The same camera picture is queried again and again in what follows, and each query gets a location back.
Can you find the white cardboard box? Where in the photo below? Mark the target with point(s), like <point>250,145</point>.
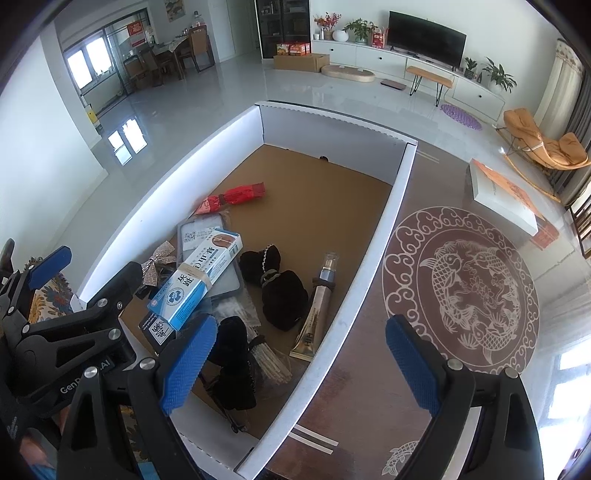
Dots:
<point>323,194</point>

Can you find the purple floor mat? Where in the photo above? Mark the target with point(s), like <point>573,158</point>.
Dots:
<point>461,117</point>

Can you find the red foil packet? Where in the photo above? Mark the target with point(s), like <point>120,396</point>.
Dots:
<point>235,196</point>

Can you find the small potted green plant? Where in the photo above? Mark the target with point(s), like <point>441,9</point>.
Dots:
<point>470,67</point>

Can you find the black fuzzy beaded cloth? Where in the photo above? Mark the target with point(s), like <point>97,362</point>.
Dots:
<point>281,300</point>
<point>235,364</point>

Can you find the wooden dining table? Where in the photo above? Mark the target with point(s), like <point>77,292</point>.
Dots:
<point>168,48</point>

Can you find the grey curtain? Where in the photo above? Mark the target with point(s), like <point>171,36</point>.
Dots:
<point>581,120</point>

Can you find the round white vase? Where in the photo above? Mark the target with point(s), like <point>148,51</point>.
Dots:
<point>340,35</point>

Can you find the person's left forearm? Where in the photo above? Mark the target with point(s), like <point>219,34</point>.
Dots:
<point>39,450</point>

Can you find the white standing air conditioner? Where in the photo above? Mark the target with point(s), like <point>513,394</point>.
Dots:
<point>558,83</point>

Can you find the bagged black phone case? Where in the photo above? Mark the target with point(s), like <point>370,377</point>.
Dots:
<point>196,228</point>

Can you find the thick white book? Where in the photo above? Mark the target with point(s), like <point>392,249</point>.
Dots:
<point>498,194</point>

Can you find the large potted green plant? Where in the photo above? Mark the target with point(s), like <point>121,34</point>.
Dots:
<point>498,76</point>

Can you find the red door poster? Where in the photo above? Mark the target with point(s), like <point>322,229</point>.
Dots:
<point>136,32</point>

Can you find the wooden stool with metal legs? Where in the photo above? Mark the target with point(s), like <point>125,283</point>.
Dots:
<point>429,75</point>

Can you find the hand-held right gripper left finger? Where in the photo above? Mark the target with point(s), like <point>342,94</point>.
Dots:
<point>189,364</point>

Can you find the red flowers in vase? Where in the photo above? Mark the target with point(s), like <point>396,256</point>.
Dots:
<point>325,23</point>

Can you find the round wooden board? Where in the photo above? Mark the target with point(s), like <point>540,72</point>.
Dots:
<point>348,74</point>

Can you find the beige cream tube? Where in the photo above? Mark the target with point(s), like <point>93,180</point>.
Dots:
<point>314,318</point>

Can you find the wooden dining chair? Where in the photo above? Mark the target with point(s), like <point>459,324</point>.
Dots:
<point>138,69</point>
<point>198,46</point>

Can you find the white television cabinet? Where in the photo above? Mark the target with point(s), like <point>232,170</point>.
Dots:
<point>369,57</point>

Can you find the floral patterned cloth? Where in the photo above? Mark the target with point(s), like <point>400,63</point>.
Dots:
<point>51,300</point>

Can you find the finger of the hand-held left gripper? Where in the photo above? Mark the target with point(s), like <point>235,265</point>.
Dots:
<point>51,266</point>
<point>122,284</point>

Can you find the dark wooden bench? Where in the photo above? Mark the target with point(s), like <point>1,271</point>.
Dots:
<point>582,226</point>

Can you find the bushy potted green plant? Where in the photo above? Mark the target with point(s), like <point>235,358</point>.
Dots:
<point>360,30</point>

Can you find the flat floor scale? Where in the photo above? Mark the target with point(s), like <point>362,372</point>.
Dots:
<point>392,84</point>

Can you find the black labelled box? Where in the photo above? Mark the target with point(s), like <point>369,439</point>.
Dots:
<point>157,330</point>

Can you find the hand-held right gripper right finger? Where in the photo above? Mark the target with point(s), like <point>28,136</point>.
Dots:
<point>411,364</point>

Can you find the orange lounge chair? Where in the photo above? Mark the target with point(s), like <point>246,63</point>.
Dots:
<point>531,134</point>

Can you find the brown cardboard box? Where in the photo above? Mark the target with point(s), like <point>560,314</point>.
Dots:
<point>300,62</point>

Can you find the rhinestone bow hair clip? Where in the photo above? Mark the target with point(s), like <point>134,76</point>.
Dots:
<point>159,263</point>

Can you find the framed wall picture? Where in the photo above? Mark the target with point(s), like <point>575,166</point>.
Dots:
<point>175,9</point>

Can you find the bagged bundle of wooden sticks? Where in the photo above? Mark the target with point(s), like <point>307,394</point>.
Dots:
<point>272,362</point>

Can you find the blue white medicine box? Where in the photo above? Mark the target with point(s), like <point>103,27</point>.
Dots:
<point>194,286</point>

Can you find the orange printed boxes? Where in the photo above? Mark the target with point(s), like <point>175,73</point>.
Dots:
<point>293,48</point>

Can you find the black television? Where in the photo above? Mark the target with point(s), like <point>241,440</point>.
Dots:
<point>427,39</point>

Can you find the red gift bag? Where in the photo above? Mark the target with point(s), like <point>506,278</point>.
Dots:
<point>378,38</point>

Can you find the black display cabinet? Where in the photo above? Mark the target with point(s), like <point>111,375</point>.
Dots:
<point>281,27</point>

